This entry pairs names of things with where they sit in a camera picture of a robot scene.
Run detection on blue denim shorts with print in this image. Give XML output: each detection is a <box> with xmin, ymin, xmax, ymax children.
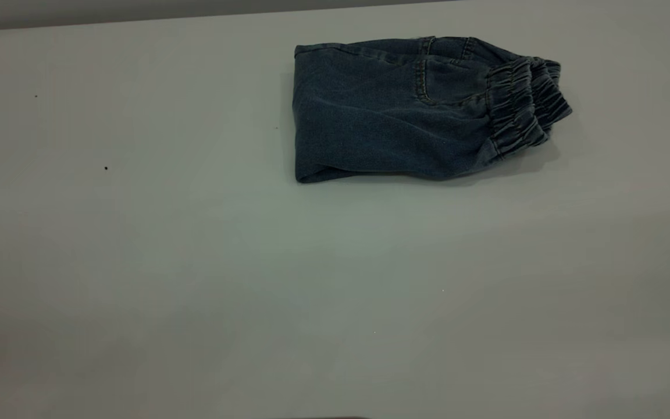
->
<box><xmin>291</xmin><ymin>36</ymin><xmax>573</xmax><ymax>185</ymax></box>

